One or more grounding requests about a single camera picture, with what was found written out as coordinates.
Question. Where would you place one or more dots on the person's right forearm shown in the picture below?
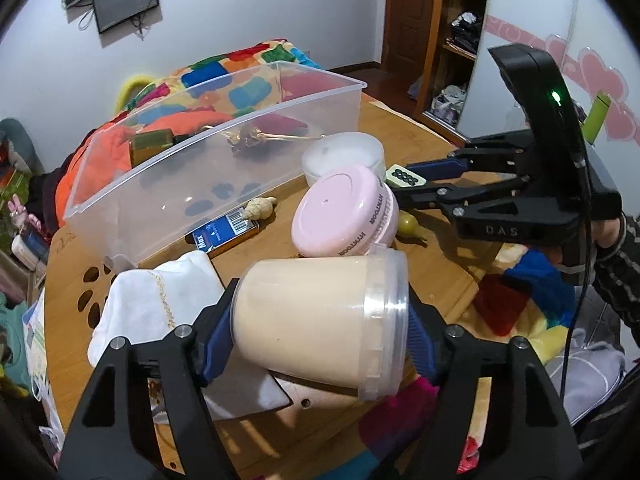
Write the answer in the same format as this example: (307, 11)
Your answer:
(620, 270)

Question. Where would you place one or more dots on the pile of toys and boxes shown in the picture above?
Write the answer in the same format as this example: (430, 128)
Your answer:
(22, 240)

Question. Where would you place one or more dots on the wooden door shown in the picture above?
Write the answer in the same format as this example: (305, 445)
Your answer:
(405, 20)

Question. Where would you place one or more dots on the person's right hand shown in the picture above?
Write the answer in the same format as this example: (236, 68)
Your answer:
(606, 231)

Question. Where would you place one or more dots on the small wall monitor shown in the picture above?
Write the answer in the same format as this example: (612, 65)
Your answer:
(125, 2)

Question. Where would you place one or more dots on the white round container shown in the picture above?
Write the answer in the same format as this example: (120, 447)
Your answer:
(345, 152)

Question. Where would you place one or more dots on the grey-green chair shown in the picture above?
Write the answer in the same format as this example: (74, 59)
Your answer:
(20, 135)

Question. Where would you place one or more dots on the blue card box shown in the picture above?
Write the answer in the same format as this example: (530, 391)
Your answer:
(220, 234)

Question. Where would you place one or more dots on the pink round jar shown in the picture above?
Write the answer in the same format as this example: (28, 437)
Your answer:
(335, 210)

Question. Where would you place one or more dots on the grey cloth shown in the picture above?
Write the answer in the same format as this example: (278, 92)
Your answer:
(585, 380)

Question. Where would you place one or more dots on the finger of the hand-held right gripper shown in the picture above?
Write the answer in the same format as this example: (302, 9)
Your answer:
(450, 195)
(440, 166)

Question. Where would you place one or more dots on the green bottle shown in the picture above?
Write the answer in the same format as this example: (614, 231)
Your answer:
(597, 115)

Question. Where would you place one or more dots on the white tile with green dots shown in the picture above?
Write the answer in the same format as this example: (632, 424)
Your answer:
(404, 176)

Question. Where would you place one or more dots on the colourful patchwork blanket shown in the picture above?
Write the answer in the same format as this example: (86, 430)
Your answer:
(250, 52)

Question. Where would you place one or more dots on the gold box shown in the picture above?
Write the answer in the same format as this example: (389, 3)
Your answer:
(150, 145)

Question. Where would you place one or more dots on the beige seashell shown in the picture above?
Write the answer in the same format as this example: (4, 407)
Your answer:
(260, 208)

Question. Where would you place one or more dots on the wooden desktop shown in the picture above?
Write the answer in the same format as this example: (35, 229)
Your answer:
(440, 280)

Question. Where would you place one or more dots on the beige jar with clear lid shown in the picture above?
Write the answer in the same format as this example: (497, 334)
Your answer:
(310, 310)

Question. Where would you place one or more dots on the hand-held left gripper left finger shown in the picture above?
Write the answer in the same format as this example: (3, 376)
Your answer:
(217, 346)

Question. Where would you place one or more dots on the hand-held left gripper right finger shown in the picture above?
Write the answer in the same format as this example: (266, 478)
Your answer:
(421, 346)

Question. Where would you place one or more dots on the wooden wardrobe shelf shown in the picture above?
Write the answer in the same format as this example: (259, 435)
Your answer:
(435, 35)

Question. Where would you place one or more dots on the white wardrobe door pink hearts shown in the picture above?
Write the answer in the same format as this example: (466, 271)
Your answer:
(525, 10)

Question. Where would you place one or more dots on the clear plastic bin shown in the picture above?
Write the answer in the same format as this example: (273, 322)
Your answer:
(175, 180)

